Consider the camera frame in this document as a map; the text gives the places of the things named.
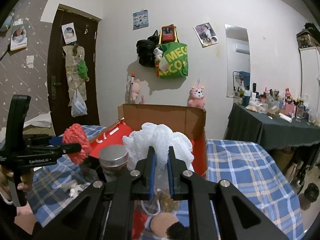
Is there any pink plush on wall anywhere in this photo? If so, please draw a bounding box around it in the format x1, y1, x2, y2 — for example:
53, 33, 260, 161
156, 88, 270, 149
188, 87, 205, 109

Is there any cosmetics clutter on table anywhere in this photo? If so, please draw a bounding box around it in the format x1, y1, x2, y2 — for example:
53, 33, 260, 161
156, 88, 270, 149
234, 83, 319, 127

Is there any dark wooden door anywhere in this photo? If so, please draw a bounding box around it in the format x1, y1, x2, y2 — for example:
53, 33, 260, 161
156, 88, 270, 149
47, 9, 100, 135

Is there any black bag on wall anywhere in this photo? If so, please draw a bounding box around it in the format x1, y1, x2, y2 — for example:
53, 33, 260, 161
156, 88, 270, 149
136, 30, 159, 68

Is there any calendar photo on wallpaper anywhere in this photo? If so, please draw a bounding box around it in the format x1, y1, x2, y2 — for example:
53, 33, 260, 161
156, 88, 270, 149
10, 24, 28, 51

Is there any blue wall poster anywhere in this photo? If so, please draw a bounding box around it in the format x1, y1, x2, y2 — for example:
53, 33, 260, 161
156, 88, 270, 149
132, 10, 149, 30

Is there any white mesh bath pouf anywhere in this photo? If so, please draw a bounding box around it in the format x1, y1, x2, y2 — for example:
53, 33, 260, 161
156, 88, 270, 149
122, 122, 194, 171

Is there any red yarn ball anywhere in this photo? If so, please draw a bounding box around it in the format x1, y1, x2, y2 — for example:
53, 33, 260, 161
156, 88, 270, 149
131, 210, 148, 239

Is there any wall mirror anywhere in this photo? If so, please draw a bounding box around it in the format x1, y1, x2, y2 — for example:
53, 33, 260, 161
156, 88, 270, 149
225, 24, 251, 98

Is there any green tote bag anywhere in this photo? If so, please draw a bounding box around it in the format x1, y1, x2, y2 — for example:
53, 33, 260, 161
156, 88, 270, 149
153, 27, 189, 79

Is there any tall silver-lid glass jar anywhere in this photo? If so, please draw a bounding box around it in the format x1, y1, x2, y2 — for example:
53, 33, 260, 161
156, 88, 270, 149
99, 145, 129, 182

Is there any photo collage on wall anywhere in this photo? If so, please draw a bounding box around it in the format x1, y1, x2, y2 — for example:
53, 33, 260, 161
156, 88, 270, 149
193, 22, 218, 48

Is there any dark green side table cloth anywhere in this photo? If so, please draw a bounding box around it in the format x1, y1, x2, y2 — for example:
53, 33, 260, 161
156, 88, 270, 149
225, 103, 320, 151

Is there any blue plaid tablecloth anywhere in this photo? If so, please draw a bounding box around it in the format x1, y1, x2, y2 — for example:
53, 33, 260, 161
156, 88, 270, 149
27, 139, 304, 239

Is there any red mesh bath pouf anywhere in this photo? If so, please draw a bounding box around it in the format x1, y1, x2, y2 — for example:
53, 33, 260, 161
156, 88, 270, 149
62, 123, 93, 165

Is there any white cabinet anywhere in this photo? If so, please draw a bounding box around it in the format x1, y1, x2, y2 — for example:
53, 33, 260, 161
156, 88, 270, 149
300, 47, 319, 112

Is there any red-lined cardboard box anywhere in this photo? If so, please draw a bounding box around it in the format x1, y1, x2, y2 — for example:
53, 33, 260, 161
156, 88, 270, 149
91, 104, 207, 176

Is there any black fluffy pompom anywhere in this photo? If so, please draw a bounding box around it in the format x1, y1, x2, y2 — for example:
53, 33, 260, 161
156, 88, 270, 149
167, 222, 190, 240

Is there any photo on door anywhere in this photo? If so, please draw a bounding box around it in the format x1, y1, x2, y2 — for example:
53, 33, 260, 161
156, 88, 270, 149
61, 22, 77, 44

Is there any green plush on door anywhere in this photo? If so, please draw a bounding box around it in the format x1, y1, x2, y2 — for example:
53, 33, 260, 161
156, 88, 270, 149
77, 60, 89, 81

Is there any red box in tote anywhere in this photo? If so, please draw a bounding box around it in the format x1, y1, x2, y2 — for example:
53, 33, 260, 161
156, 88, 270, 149
161, 24, 176, 44

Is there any plastic bag on door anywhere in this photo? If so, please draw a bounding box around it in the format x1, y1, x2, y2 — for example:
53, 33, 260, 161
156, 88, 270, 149
71, 89, 87, 118

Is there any person's hand holding gripper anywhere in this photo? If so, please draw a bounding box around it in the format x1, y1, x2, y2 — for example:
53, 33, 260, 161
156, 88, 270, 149
1, 166, 34, 195

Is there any round tan powder puff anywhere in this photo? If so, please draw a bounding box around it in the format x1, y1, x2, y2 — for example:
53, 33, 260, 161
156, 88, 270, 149
150, 212, 179, 238

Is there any pale pink plush toy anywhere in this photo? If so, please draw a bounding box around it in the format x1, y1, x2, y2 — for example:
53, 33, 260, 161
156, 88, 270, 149
126, 77, 140, 103

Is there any white plush toy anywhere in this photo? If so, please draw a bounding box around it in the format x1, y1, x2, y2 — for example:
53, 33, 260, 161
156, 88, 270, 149
61, 180, 84, 198

